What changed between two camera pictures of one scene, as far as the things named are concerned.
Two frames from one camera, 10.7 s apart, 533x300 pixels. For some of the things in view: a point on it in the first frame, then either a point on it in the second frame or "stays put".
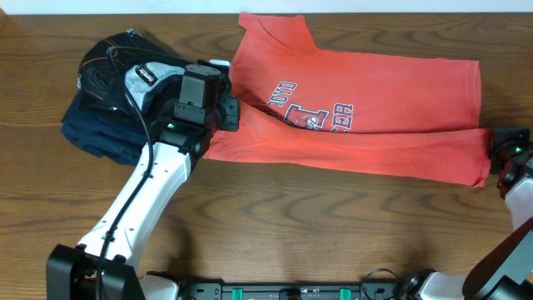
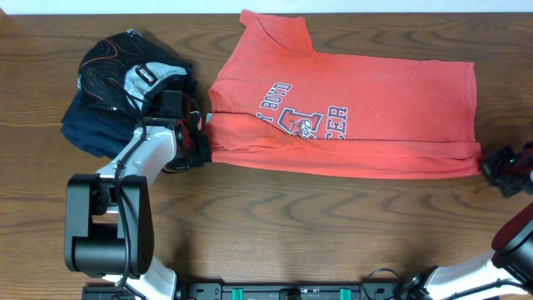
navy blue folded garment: [110, 133] stays put
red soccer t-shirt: [410, 117] stays put
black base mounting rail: [376, 291] stays put
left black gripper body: [228, 117] -> [198, 153]
